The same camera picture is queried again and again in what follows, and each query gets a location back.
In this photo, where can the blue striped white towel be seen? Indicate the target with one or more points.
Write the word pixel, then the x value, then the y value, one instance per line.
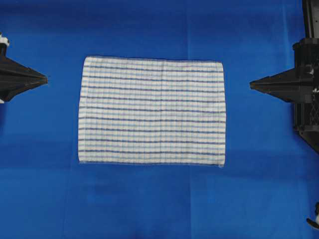
pixel 152 111

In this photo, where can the black white clip object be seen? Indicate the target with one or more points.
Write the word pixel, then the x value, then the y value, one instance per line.
pixel 314 223

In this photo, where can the blue table cloth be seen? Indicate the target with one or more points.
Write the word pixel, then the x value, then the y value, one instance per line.
pixel 269 184

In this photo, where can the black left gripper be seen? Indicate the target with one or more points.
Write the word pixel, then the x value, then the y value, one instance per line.
pixel 11 70

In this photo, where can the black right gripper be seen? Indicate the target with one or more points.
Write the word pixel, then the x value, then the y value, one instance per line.
pixel 299 85

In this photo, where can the black metal frame rail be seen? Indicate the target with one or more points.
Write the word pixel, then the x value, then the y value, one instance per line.
pixel 311 18

